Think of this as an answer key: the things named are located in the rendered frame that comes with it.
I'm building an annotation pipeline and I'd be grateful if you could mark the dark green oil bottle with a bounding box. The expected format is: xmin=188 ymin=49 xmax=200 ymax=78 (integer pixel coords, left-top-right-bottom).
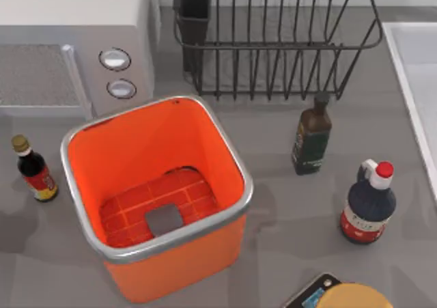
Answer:
xmin=290 ymin=92 xmax=333 ymax=176

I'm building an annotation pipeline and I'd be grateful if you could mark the small microwave knob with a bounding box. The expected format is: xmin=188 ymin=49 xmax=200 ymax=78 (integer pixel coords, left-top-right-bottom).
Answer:
xmin=106 ymin=78 xmax=138 ymax=100

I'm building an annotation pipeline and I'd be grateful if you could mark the orange bin with metal rim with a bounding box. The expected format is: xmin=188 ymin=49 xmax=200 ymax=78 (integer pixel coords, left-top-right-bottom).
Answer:
xmin=60 ymin=95 xmax=255 ymax=304

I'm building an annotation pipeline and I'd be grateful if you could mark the dark cutlery holder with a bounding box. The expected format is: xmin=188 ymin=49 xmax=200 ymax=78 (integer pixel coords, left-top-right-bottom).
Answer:
xmin=173 ymin=0 xmax=212 ymax=72

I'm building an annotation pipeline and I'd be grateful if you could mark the large microwave knob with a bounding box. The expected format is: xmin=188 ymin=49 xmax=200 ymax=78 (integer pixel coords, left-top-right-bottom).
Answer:
xmin=98 ymin=46 xmax=132 ymax=72

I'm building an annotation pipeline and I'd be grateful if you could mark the dark bottle with red cap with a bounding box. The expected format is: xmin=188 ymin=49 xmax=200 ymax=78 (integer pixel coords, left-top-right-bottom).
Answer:
xmin=339 ymin=159 xmax=397 ymax=245

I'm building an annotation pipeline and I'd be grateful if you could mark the black kitchen scale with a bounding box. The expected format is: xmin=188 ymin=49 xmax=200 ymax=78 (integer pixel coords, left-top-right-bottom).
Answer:
xmin=282 ymin=272 xmax=343 ymax=308

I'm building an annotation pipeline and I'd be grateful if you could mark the small dark sauce bottle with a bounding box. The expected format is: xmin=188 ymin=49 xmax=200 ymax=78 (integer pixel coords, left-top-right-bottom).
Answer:
xmin=10 ymin=134 xmax=59 ymax=203

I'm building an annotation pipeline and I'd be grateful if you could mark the pale microwave oven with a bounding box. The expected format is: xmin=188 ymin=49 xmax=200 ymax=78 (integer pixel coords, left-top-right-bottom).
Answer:
xmin=0 ymin=0 xmax=162 ymax=121

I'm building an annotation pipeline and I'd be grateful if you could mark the yellow round lid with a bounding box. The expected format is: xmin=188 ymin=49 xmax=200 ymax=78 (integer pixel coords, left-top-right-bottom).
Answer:
xmin=315 ymin=281 xmax=395 ymax=308

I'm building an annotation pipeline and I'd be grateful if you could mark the dark wire dish rack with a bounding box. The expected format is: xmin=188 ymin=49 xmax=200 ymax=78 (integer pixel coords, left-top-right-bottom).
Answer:
xmin=173 ymin=0 xmax=384 ymax=102

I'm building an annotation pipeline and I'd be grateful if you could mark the microwave door handle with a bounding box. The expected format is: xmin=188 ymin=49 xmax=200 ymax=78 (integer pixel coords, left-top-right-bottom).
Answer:
xmin=60 ymin=44 xmax=94 ymax=121

